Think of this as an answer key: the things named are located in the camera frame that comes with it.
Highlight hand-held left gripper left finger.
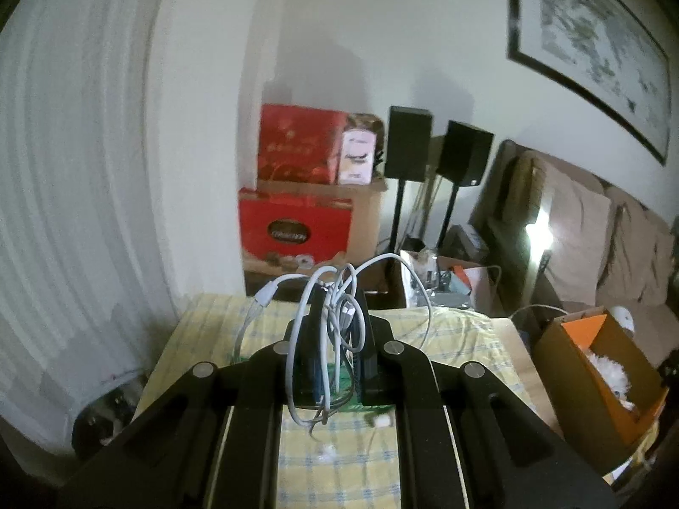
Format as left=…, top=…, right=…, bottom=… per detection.
left=56, top=289, right=332, bottom=509

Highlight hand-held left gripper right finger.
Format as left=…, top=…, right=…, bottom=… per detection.
left=350, top=289, right=619, bottom=509

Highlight white cables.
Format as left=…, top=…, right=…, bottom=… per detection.
left=230, top=253, right=441, bottom=459

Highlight orange cardboard box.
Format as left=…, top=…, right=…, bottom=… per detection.
left=533, top=305, right=670, bottom=475

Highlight white feather duster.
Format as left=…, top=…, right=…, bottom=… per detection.
left=586, top=347, right=637, bottom=414

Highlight yellow checked tablecloth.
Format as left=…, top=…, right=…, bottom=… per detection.
left=132, top=291, right=531, bottom=509

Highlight small open box of clutter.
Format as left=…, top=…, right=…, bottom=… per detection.
left=400, top=246, right=502, bottom=313

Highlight red box with oval label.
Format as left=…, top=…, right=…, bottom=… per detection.
left=238, top=187, right=354, bottom=271

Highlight dark shiny object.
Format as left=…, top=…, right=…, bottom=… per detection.
left=71, top=382, right=144, bottom=459

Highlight black lantern with light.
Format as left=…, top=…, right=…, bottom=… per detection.
left=522, top=217, right=555, bottom=282

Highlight pink and white box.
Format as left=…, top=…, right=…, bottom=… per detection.
left=338, top=127, right=379, bottom=185

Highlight brown sofa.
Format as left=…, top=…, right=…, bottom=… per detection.
left=469, top=139, right=679, bottom=366

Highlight red patterned gift box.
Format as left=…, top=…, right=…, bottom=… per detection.
left=257, top=104, right=348, bottom=185

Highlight black speaker on stand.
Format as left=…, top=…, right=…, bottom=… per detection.
left=436, top=120, right=495, bottom=245
left=384, top=106, right=433, bottom=255

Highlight white nail lamp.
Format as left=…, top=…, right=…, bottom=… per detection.
left=607, top=305, right=637, bottom=335

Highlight large brown sofa cushion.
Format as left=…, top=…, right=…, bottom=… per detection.
left=541, top=162, right=621, bottom=298

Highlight white curtain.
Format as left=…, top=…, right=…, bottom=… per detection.
left=0, top=0, right=245, bottom=457

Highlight black framed wall picture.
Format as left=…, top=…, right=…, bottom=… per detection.
left=506, top=0, right=672, bottom=166

